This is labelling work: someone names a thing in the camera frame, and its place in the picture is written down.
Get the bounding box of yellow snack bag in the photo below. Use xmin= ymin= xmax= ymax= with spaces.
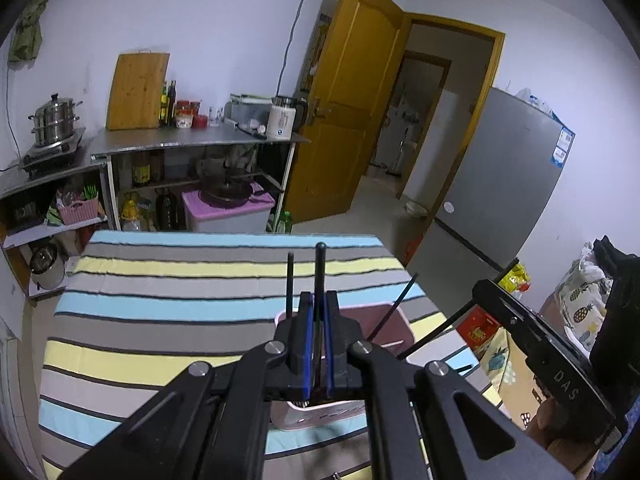
xmin=497 ymin=262 xmax=532 ymax=293

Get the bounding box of hanging wall calendar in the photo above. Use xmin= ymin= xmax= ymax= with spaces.
xmin=295 ymin=0 xmax=333 ymax=96

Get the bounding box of bamboo cutting board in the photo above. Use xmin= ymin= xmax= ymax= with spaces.
xmin=106 ymin=51 xmax=171 ymax=132

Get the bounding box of wall cable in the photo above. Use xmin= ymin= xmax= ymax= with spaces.
xmin=277 ymin=0 xmax=319 ymax=98

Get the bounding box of steel kitchen counter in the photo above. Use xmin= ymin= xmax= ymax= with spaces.
xmin=90 ymin=125 xmax=311 ymax=231

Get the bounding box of person's right hand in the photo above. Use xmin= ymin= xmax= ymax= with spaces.
xmin=525 ymin=395 xmax=601 ymax=466

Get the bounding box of steel cooking pot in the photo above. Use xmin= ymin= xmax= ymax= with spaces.
xmin=29 ymin=242 xmax=67 ymax=290

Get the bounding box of blue refrigerator sticker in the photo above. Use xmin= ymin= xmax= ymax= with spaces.
xmin=550 ymin=127 xmax=575 ymax=167

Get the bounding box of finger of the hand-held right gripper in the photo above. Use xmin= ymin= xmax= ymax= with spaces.
xmin=472 ymin=278 xmax=541 ymax=331

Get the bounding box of dark plastic jug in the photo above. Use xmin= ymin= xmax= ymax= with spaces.
xmin=156 ymin=187 xmax=183 ymax=231

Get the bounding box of yellow wooden door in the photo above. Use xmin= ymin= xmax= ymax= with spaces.
xmin=282 ymin=0 xmax=413 ymax=223

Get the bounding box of pineapple print cloth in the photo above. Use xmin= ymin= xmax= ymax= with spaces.
xmin=557 ymin=255 xmax=613 ymax=356

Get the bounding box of low wooden shelf unit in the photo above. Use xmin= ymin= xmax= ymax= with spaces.
xmin=0 ymin=157 xmax=108 ymax=301

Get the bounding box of small pink woven basket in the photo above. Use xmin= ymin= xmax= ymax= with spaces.
xmin=57 ymin=197 xmax=101 ymax=225

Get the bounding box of striped tablecloth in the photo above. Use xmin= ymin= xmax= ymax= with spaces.
xmin=39 ymin=230 xmax=503 ymax=480

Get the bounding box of gas stove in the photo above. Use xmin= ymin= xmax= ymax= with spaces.
xmin=19 ymin=127 xmax=88 ymax=181

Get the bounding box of black wok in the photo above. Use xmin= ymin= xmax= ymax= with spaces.
xmin=197 ymin=157 xmax=256 ymax=209

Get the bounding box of white electric kettle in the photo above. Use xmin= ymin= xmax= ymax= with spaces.
xmin=265 ymin=95 xmax=310 ymax=141

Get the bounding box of purple lid storage box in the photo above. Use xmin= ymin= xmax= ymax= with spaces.
xmin=181 ymin=187 xmax=277 ymax=233

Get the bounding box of red cardboard box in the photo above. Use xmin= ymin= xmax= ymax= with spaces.
xmin=456 ymin=305 xmax=501 ymax=346

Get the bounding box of green hanging cloth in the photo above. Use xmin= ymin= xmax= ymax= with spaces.
xmin=9 ymin=0 xmax=53 ymax=66

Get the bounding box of stainless steel steamer pot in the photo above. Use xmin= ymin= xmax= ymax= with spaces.
xmin=28 ymin=93 xmax=83 ymax=147

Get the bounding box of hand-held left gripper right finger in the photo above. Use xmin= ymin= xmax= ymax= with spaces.
xmin=322 ymin=290 xmax=576 ymax=480

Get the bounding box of grey refrigerator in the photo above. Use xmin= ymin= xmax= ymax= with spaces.
xmin=405 ymin=86 xmax=576 ymax=286

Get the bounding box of clear plastic storage container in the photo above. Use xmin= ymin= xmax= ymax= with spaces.
xmin=224 ymin=94 xmax=276 ymax=131

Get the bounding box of black clothing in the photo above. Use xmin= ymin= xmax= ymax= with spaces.
xmin=590 ymin=235 xmax=640 ymax=411

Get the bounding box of yellow door frame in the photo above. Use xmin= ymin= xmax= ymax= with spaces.
xmin=397 ymin=12 xmax=506 ymax=201

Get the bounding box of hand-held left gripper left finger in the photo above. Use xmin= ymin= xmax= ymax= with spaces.
xmin=60 ymin=290 xmax=316 ymax=480

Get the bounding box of pink plastic utensil basket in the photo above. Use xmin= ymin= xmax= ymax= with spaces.
xmin=274 ymin=302 xmax=416 ymax=433

